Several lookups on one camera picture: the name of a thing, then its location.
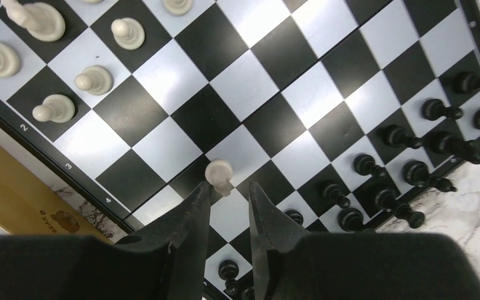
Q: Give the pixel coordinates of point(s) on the black chess pawn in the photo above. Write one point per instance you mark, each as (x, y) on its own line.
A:
(466, 83)
(365, 164)
(433, 109)
(396, 136)

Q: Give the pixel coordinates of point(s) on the black and white chessboard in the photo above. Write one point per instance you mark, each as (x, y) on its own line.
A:
(287, 92)

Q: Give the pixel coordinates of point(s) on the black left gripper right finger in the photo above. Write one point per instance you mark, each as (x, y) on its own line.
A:
(289, 262)

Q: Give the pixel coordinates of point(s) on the white chess pawn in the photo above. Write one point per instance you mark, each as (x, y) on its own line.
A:
(128, 33)

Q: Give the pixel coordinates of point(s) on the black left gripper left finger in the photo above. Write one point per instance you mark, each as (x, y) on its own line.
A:
(163, 260)

